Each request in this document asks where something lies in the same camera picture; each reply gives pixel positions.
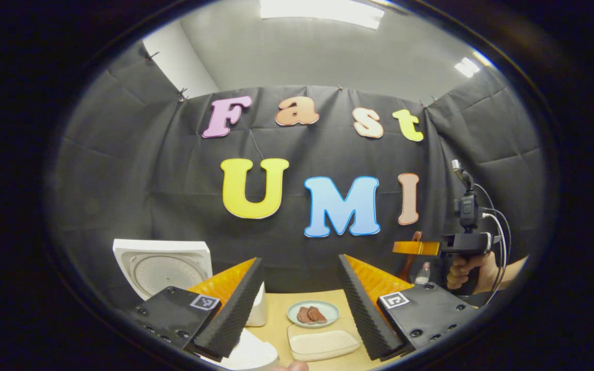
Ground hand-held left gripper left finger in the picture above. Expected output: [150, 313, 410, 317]
[121, 257, 266, 362]

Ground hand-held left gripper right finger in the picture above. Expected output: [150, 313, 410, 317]
[338, 254, 484, 362]

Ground brown wooden spoon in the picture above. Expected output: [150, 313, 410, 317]
[399, 231, 424, 282]

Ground white rice cooker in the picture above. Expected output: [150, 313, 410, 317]
[112, 239, 280, 371]

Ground clear plastic water bottle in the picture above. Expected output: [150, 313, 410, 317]
[414, 262, 432, 287]

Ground light green plate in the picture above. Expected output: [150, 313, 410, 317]
[286, 300, 340, 329]

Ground small ceiling light panel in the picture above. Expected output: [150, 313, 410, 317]
[454, 56, 482, 78]

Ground large ceiling light panel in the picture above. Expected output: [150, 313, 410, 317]
[259, 0, 386, 30]

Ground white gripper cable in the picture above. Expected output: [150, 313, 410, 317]
[482, 212, 507, 306]

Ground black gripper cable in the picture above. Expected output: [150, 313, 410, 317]
[474, 182, 513, 271]

